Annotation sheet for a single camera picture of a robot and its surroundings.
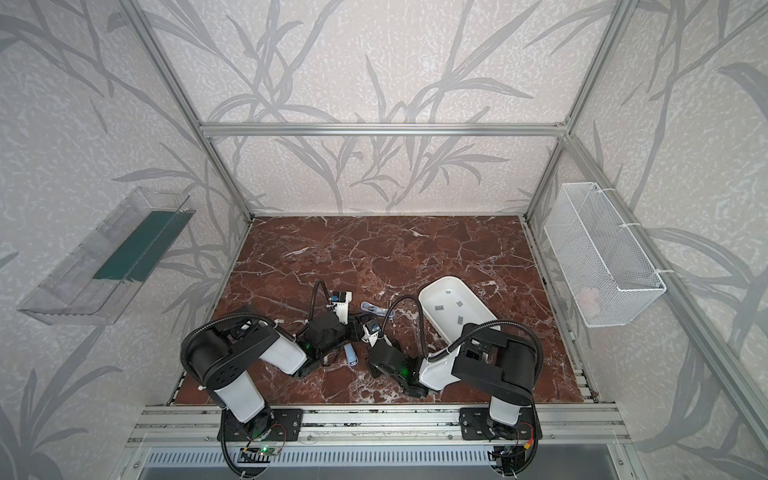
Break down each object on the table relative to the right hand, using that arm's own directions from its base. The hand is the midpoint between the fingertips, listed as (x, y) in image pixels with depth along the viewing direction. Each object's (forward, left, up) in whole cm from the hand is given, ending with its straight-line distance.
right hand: (368, 338), depth 87 cm
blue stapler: (-5, +4, +2) cm, 7 cm away
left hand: (+8, -1, +3) cm, 9 cm away
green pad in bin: (+6, +45, +36) cm, 58 cm away
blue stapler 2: (+9, -2, 0) cm, 9 cm away
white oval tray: (+11, -25, -2) cm, 27 cm away
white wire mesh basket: (+1, -53, +34) cm, 63 cm away
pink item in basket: (+3, -57, +20) cm, 60 cm away
